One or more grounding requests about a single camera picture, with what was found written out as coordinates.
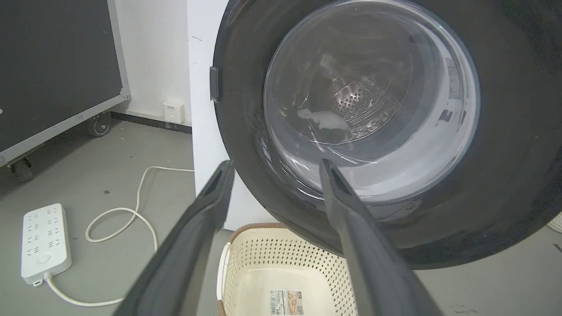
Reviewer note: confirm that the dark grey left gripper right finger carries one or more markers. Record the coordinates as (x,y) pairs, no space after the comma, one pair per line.
(369,254)

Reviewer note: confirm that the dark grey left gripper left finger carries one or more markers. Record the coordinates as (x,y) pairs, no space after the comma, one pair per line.
(184,250)

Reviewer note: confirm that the white washing machine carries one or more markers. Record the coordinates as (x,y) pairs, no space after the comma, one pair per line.
(206,131)

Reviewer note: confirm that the black round washing machine door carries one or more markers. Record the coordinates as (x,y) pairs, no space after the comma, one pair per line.
(505,145)

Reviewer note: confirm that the cream perforated laundry basket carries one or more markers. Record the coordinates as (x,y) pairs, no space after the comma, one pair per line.
(281,272)

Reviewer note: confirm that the white power strip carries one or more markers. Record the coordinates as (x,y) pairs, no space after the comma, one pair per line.
(45,242)

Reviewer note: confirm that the grey caster wheel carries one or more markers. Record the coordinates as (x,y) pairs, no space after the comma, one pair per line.
(99,125)

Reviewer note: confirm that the black caster wheel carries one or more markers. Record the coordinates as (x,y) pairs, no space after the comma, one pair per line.
(22,169)

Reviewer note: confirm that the black flight case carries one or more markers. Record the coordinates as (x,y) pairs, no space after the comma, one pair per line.
(48,66)

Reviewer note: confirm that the white wall socket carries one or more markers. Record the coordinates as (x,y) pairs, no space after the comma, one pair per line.
(174,112)

